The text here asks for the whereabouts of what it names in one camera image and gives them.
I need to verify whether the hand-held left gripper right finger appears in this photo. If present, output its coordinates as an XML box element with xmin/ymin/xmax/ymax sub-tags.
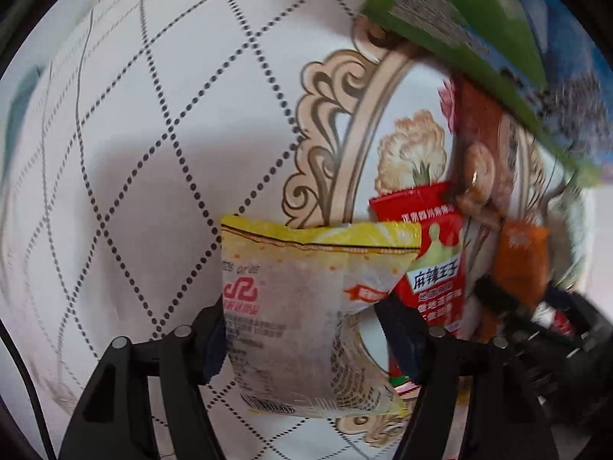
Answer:
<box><xmin>376</xmin><ymin>291</ymin><xmax>561</xmax><ymax>460</ymax></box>

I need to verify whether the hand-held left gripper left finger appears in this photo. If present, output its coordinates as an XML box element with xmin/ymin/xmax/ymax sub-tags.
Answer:
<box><xmin>57</xmin><ymin>304</ymin><xmax>228</xmax><ymax>460</ymax></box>

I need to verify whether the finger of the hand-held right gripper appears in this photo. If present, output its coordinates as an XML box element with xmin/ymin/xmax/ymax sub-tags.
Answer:
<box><xmin>474</xmin><ymin>275</ymin><xmax>533</xmax><ymax>327</ymax></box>
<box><xmin>546</xmin><ymin>285</ymin><xmax>610</xmax><ymax>327</ymax></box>

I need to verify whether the red snack packet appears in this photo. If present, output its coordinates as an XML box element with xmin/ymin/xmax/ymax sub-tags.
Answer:
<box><xmin>368</xmin><ymin>181</ymin><xmax>466</xmax><ymax>396</ymax></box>

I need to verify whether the yellow grey snack packet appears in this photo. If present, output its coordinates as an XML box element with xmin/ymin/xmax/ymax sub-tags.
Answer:
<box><xmin>219</xmin><ymin>214</ymin><xmax>423</xmax><ymax>417</ymax></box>

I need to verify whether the brown cookie snack packet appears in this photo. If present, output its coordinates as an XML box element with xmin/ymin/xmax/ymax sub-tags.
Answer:
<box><xmin>447</xmin><ymin>74</ymin><xmax>522</xmax><ymax>232</ymax></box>

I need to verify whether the orange snack packet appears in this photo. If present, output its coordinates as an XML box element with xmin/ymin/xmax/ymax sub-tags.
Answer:
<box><xmin>479</xmin><ymin>220</ymin><xmax>551</xmax><ymax>341</ymax></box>

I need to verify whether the white diamond print blanket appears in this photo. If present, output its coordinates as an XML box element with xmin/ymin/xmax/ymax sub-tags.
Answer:
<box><xmin>0</xmin><ymin>0</ymin><xmax>595</xmax><ymax>460</ymax></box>

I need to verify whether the green snack packet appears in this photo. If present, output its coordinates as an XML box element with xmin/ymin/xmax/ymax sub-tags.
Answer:
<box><xmin>361</xmin><ymin>0</ymin><xmax>605</xmax><ymax>187</ymax></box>

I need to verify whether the black cable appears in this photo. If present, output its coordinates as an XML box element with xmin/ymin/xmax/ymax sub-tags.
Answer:
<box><xmin>0</xmin><ymin>320</ymin><xmax>54</xmax><ymax>460</ymax></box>

